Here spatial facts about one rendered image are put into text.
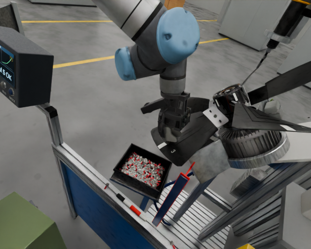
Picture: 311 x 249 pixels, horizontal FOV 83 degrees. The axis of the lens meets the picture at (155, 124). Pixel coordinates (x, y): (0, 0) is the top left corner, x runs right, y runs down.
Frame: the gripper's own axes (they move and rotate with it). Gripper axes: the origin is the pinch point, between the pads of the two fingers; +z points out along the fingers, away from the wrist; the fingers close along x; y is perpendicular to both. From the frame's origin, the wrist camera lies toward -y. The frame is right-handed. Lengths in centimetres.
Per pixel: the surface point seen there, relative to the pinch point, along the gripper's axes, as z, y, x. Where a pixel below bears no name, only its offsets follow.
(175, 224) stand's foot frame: 102, -5, 23
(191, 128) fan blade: -2.0, 5.9, 9.2
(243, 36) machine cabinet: 54, -116, 744
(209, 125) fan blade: -2.8, 10.9, 13.7
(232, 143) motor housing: 4.2, 20.2, 17.1
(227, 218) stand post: 65, 27, 26
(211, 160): 10.7, 15.0, 10.3
